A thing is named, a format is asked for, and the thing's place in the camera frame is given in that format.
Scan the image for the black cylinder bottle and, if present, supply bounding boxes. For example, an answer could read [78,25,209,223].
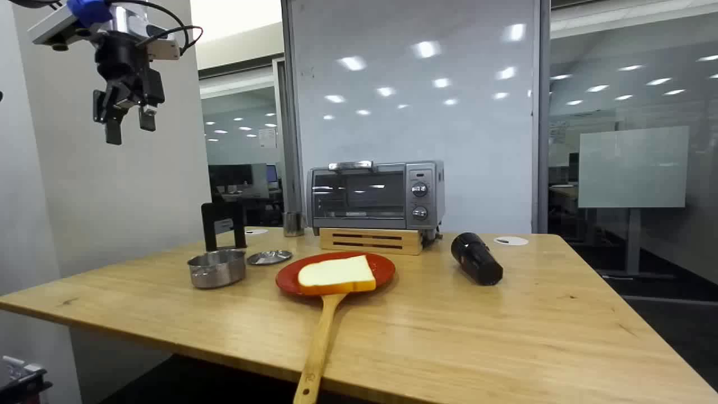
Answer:
[449,230,504,287]

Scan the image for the black equipment box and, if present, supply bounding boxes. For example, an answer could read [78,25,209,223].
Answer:
[0,354,53,404]

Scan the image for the red round plate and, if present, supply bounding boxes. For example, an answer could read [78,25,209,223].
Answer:
[274,248,400,300]

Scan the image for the steel pot lid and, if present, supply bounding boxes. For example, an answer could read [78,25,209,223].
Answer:
[245,248,296,270]

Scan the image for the black angled stand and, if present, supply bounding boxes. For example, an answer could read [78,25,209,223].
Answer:
[200,200,250,253]

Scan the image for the pale bread slice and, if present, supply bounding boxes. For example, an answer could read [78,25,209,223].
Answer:
[296,253,379,297]

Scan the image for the wooden spoon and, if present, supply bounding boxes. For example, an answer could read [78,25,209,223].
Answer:
[291,289,351,404]

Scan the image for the wooden board under oven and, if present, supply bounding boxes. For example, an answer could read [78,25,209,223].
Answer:
[316,226,425,255]

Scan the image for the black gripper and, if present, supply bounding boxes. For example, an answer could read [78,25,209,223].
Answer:
[90,31,168,149]

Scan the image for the small steel pot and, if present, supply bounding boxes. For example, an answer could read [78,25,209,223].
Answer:
[187,247,250,292]

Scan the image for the steel cup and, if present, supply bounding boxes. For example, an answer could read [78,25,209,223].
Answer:
[283,200,308,238]

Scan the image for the silver toaster oven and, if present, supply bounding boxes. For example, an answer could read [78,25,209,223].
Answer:
[308,159,446,248]

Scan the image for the white board on stand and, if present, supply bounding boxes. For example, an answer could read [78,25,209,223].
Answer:
[577,123,691,278]

